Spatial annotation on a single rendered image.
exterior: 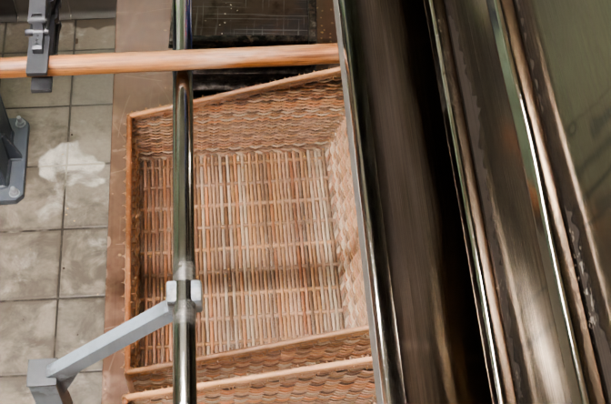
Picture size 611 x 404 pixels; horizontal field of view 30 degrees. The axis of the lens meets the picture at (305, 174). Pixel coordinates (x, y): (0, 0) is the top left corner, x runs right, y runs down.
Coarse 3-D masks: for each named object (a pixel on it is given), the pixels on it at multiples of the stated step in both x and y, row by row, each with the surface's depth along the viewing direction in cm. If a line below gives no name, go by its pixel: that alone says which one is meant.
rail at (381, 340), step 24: (360, 48) 138; (360, 72) 136; (360, 96) 134; (360, 120) 131; (360, 144) 130; (360, 168) 128; (360, 192) 127; (384, 240) 122; (384, 264) 121; (384, 288) 119; (384, 312) 117; (384, 336) 116; (384, 360) 114; (384, 384) 113
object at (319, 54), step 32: (0, 64) 164; (64, 64) 165; (96, 64) 165; (128, 64) 165; (160, 64) 166; (192, 64) 166; (224, 64) 166; (256, 64) 167; (288, 64) 167; (320, 64) 168
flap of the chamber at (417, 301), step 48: (336, 0) 145; (384, 0) 146; (384, 48) 141; (384, 96) 137; (432, 96) 138; (384, 144) 133; (432, 144) 134; (384, 192) 129; (432, 192) 130; (432, 240) 126; (432, 288) 122; (432, 336) 119; (480, 336) 120; (432, 384) 116; (480, 384) 117
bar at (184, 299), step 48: (192, 48) 172; (192, 96) 167; (192, 144) 162; (192, 192) 157; (192, 240) 152; (192, 288) 148; (144, 336) 155; (192, 336) 144; (48, 384) 164; (192, 384) 140
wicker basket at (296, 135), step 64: (128, 128) 217; (256, 128) 226; (320, 128) 227; (128, 192) 209; (256, 192) 227; (320, 192) 227; (128, 256) 201; (256, 256) 218; (256, 320) 210; (320, 320) 211; (128, 384) 192
